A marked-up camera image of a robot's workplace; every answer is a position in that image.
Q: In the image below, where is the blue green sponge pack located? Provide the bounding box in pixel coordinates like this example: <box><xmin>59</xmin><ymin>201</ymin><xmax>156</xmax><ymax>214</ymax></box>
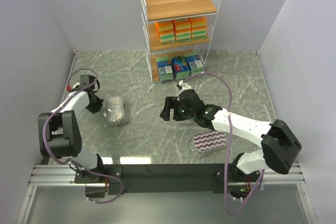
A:
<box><xmin>172</xmin><ymin>56</ymin><xmax>190</xmax><ymax>80</ymax></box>
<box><xmin>185</xmin><ymin>52</ymin><xmax>204</xmax><ymax>76</ymax></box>

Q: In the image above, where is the purple wavy sponge pack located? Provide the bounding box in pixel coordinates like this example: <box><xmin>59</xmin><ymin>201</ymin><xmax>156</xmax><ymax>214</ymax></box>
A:
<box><xmin>190</xmin><ymin>131</ymin><xmax>227</xmax><ymax>157</ymax></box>

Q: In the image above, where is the silver mesh scrubber pack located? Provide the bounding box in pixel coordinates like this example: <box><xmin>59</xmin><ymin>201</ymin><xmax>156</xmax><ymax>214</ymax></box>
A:
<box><xmin>102</xmin><ymin>95</ymin><xmax>129</xmax><ymax>126</ymax></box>

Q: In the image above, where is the orange sponge pack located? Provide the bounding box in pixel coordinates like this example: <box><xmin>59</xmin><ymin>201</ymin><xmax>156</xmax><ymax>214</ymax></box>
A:
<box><xmin>154</xmin><ymin>20</ymin><xmax>175</xmax><ymax>45</ymax></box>
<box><xmin>172</xmin><ymin>18</ymin><xmax>192</xmax><ymax>43</ymax></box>
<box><xmin>189</xmin><ymin>16</ymin><xmax>207</xmax><ymax>40</ymax></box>

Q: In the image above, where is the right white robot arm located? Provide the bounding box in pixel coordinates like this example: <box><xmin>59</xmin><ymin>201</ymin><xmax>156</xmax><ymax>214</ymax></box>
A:
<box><xmin>160</xmin><ymin>89</ymin><xmax>302</xmax><ymax>182</ymax></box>

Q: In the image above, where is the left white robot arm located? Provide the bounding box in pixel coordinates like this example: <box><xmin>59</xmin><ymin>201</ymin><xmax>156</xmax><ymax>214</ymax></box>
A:
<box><xmin>38</xmin><ymin>74</ymin><xmax>104</xmax><ymax>176</ymax></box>

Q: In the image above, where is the black front base bar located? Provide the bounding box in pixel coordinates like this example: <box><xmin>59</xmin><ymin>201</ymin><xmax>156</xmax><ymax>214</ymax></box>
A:
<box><xmin>104</xmin><ymin>163</ymin><xmax>253</xmax><ymax>196</ymax></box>

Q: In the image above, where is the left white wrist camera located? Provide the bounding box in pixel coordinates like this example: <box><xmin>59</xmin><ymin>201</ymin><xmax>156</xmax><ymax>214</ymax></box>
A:
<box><xmin>66</xmin><ymin>82</ymin><xmax>80</xmax><ymax>94</ymax></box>

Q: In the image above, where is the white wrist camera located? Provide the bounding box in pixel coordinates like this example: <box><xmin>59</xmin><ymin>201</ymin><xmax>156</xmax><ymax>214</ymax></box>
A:
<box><xmin>66</xmin><ymin>82</ymin><xmax>80</xmax><ymax>94</ymax></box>
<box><xmin>176</xmin><ymin>80</ymin><xmax>193</xmax><ymax>93</ymax></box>

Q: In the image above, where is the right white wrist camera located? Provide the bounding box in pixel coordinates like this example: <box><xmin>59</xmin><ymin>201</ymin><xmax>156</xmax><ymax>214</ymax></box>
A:
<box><xmin>176</xmin><ymin>80</ymin><xmax>193</xmax><ymax>93</ymax></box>

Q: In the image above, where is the white wire wooden shelf rack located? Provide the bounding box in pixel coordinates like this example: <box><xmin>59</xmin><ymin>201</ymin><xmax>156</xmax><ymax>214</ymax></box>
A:
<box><xmin>140</xmin><ymin>0</ymin><xmax>222</xmax><ymax>83</ymax></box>

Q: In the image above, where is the aluminium frame rail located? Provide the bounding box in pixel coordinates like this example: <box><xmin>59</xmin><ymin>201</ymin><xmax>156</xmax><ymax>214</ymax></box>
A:
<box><xmin>29</xmin><ymin>49</ymin><xmax>316</xmax><ymax>224</ymax></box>

